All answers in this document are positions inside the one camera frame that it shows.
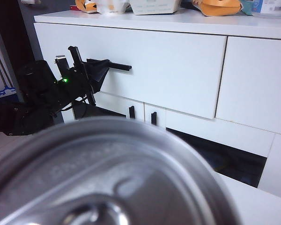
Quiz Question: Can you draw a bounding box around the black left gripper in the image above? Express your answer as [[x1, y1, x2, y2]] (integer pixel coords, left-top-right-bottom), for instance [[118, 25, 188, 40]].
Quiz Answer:
[[52, 46, 110, 111]]

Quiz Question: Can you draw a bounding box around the black drawer handle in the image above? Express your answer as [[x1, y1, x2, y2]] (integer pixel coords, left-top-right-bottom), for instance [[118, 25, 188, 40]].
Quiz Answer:
[[109, 61, 133, 73]]

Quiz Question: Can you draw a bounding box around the white drawer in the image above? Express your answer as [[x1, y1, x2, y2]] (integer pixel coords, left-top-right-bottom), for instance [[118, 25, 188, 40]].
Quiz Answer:
[[215, 36, 281, 136], [34, 22, 227, 120]]

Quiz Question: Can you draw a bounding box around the silver gold beer can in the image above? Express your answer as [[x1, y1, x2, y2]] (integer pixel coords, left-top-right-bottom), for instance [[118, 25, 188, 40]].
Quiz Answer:
[[0, 116, 228, 225]]

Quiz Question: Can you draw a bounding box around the clear bag of cups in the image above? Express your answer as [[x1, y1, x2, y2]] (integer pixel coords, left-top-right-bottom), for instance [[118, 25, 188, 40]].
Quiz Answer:
[[97, 0, 132, 15]]

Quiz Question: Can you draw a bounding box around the orange snack packet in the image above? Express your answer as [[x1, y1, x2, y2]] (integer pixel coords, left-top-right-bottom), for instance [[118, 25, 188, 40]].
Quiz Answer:
[[193, 0, 242, 17], [74, 0, 99, 14]]

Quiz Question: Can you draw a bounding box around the white box red print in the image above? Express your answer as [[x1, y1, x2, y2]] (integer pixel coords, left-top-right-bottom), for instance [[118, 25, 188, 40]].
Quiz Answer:
[[128, 0, 181, 16]]

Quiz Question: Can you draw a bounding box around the blue cleaning tool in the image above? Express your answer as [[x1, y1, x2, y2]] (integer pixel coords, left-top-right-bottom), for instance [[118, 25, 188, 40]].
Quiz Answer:
[[0, 37, 16, 98]]

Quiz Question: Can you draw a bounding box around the white sideboard cabinet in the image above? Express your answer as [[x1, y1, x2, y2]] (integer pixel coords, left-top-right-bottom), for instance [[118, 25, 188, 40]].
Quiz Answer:
[[34, 7, 281, 202]]

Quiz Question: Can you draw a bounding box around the white glass-panel cabinet door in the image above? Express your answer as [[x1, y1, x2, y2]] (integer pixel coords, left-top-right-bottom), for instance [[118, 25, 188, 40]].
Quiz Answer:
[[144, 103, 276, 188]]

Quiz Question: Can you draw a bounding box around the clear pump sanitiser bottle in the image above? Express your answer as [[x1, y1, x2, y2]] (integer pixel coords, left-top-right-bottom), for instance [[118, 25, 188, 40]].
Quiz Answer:
[[250, 0, 281, 19]]

